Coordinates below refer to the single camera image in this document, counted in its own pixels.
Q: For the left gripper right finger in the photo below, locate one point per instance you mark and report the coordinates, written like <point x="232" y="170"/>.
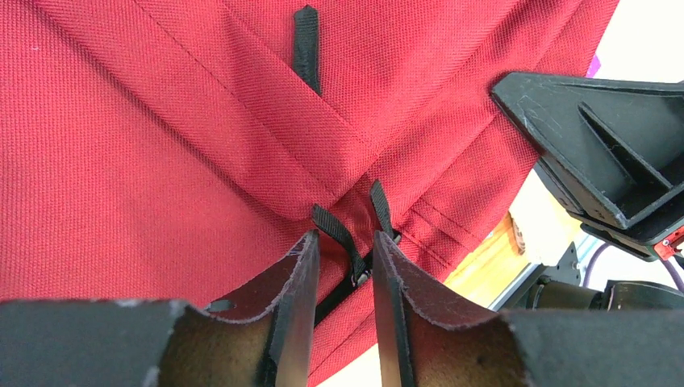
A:
<point x="630" y="334"/>

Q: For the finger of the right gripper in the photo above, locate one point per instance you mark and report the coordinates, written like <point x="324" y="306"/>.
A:
<point x="616" y="147"/>
<point x="644" y="239"/>

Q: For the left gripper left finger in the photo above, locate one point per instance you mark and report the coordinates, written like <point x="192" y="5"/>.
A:
<point x="257" y="335"/>

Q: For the red backpack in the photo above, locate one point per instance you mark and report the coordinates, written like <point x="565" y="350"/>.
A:
<point x="177" y="149"/>

